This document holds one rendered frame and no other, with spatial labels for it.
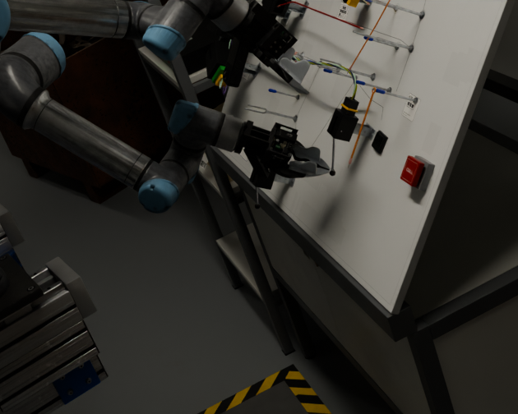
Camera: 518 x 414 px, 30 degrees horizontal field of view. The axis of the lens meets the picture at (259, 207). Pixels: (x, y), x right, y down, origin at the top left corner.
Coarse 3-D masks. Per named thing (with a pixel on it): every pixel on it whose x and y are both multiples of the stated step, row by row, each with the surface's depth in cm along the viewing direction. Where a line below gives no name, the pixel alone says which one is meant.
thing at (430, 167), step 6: (414, 156) 193; (420, 156) 193; (426, 162) 189; (426, 168) 189; (432, 168) 189; (426, 174) 189; (420, 180) 190; (426, 180) 189; (420, 186) 189; (426, 186) 190
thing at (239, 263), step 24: (120, 0) 332; (144, 48) 337; (168, 72) 306; (192, 72) 299; (192, 96) 294; (168, 120) 353; (216, 168) 305; (216, 192) 323; (240, 192) 314; (240, 216) 314; (216, 240) 377; (240, 240) 319; (240, 264) 355; (264, 264) 350; (264, 288) 327; (288, 336) 337
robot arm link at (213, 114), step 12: (180, 108) 206; (192, 108) 206; (204, 108) 208; (180, 120) 206; (192, 120) 206; (204, 120) 206; (216, 120) 207; (180, 132) 208; (192, 132) 207; (204, 132) 206; (216, 132) 206; (180, 144) 210; (192, 144) 209; (204, 144) 210
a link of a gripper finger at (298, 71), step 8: (280, 64) 195; (288, 64) 196; (296, 64) 196; (304, 64) 196; (288, 72) 196; (296, 72) 196; (304, 72) 197; (296, 80) 196; (296, 88) 197; (304, 88) 198
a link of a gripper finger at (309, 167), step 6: (294, 162) 210; (300, 162) 213; (306, 162) 209; (312, 162) 209; (294, 168) 212; (300, 168) 212; (306, 168) 212; (312, 168) 211; (318, 168) 213; (324, 168) 214; (306, 174) 212; (312, 174) 212; (318, 174) 213
